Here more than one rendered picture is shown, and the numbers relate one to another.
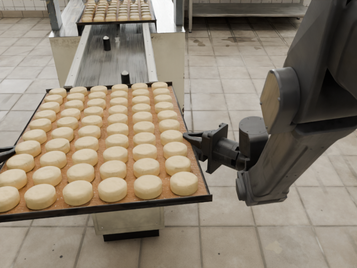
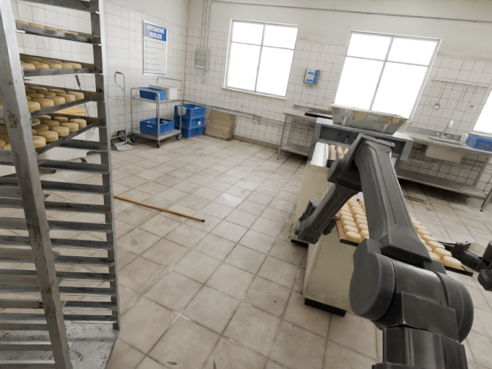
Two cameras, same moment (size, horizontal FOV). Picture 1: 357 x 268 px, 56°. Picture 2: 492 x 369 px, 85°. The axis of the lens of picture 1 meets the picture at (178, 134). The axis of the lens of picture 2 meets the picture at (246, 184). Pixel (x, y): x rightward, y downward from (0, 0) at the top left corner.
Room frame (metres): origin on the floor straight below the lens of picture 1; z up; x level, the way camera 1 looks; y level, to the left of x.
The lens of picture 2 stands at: (-0.50, 0.40, 1.48)
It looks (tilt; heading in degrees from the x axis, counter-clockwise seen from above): 23 degrees down; 19
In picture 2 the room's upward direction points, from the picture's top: 9 degrees clockwise
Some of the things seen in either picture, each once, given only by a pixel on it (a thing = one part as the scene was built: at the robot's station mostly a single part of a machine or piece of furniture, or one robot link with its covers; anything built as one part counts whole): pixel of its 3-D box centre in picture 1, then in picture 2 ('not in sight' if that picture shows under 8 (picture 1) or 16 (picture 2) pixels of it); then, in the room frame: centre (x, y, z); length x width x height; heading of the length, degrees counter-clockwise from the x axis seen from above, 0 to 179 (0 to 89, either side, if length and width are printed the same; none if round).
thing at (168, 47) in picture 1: (126, 61); (334, 190); (2.39, 0.40, 0.42); 1.28 x 0.72 x 0.84; 7
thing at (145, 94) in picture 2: not in sight; (152, 94); (3.38, 3.67, 0.88); 0.40 x 0.30 x 0.16; 94
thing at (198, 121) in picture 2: not in sight; (189, 120); (4.52, 3.65, 0.30); 0.60 x 0.40 x 0.20; 0
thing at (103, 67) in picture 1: (124, 131); (339, 234); (1.42, 0.28, 0.45); 0.70 x 0.34 x 0.90; 7
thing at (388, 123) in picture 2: not in sight; (364, 118); (1.92, 0.34, 1.25); 0.56 x 0.29 x 0.14; 97
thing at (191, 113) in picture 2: not in sight; (189, 110); (4.52, 3.65, 0.50); 0.60 x 0.40 x 0.20; 2
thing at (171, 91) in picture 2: not in sight; (163, 91); (3.75, 3.74, 0.90); 0.44 x 0.36 x 0.20; 99
